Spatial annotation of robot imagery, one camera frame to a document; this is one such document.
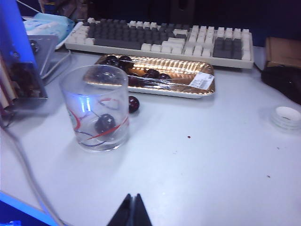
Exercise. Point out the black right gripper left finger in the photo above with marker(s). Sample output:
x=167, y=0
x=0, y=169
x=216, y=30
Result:
x=124, y=212

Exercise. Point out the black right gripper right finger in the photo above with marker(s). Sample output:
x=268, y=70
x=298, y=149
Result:
x=141, y=212

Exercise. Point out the Starbucks drinking glass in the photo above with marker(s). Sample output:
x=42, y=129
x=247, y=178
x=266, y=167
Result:
x=94, y=99

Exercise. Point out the white tray with snacks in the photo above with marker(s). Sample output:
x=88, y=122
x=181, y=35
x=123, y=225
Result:
x=183, y=70

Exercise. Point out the small photo card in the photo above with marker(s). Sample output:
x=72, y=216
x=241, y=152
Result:
x=26, y=80

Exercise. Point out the clear tape roll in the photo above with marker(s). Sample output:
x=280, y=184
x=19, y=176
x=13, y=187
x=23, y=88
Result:
x=285, y=114

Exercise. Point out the beige and grey keyboard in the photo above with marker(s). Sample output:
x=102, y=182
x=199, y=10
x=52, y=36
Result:
x=164, y=37

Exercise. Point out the silver metal bookend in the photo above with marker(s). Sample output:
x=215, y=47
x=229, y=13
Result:
x=44, y=51

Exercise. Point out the black computer mouse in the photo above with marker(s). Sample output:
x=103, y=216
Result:
x=282, y=82

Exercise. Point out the blue tissue pack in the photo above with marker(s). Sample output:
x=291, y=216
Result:
x=47, y=24

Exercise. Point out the brown cardboard box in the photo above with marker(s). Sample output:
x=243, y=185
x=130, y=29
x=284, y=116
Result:
x=284, y=51

